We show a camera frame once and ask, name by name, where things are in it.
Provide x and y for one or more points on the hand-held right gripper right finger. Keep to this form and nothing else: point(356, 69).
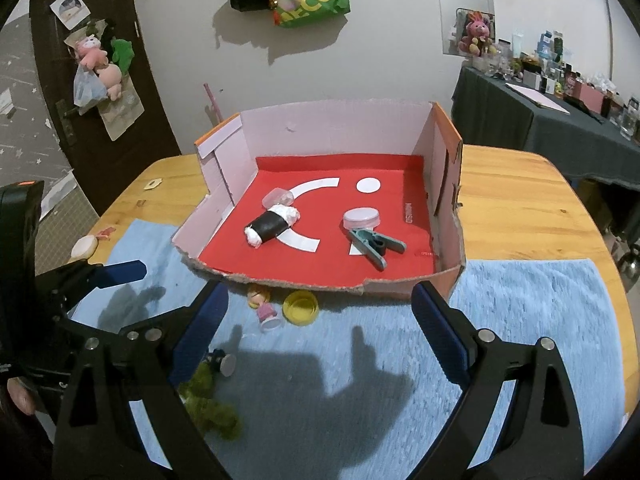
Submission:
point(440, 330)

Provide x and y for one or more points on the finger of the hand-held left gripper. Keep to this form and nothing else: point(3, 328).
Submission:
point(100, 329)
point(120, 271)

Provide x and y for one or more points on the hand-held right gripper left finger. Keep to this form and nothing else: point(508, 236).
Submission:
point(200, 335)

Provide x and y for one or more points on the black-haired boy figurine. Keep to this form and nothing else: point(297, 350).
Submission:
point(227, 364)

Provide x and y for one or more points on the yellow bottle cap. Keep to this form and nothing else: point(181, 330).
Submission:
point(301, 308)

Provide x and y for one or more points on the teal clothespin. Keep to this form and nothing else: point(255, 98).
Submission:
point(369, 245)

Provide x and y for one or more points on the black roll with white ends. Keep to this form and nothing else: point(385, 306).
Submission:
point(270, 225)

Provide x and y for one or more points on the white jar lid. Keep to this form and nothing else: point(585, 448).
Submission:
point(361, 219)

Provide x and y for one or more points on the orange cardboard box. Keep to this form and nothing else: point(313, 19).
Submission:
point(400, 185)

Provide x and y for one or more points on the clear plastic box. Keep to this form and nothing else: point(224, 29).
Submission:
point(277, 197)

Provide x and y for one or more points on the person's left hand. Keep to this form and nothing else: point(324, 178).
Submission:
point(21, 400)

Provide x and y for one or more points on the pink hair clip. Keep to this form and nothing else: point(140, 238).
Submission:
point(106, 233)

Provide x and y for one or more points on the cream round compact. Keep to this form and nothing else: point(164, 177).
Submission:
point(85, 247)

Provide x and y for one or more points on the white grid panel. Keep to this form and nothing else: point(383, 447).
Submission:
point(65, 210)

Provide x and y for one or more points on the pink doll figurine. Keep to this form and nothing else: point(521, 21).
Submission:
point(265, 310)

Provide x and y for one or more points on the blue fluffy towel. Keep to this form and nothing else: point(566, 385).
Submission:
point(525, 335)

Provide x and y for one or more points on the small cream tag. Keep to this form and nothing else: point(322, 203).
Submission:
point(152, 184)

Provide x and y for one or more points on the beige hanging cloth bag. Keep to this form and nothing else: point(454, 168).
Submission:
point(122, 115)

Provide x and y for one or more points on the clear plastic bag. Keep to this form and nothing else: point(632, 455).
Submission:
point(87, 90)

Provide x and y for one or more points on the dark brown door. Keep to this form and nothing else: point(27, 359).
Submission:
point(150, 85)

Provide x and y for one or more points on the pink stick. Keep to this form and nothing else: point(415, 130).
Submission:
point(212, 105)

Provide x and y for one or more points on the peach plush toy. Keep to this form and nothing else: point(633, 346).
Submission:
point(111, 80)

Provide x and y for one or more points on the green plush toy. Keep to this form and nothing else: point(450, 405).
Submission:
point(122, 54)

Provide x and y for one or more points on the side table with dark cloth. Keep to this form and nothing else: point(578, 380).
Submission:
point(525, 130)

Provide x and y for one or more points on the pink plush toy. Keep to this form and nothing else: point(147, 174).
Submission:
point(91, 51)

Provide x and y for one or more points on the round picture sticker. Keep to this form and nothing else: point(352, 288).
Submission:
point(70, 7)

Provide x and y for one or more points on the cluster of bottles and jars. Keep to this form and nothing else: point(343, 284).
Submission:
point(555, 75)

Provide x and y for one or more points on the pink bunny plush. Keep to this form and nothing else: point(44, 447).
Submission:
point(477, 35)

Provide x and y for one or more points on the white cabinet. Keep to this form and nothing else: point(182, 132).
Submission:
point(625, 60)

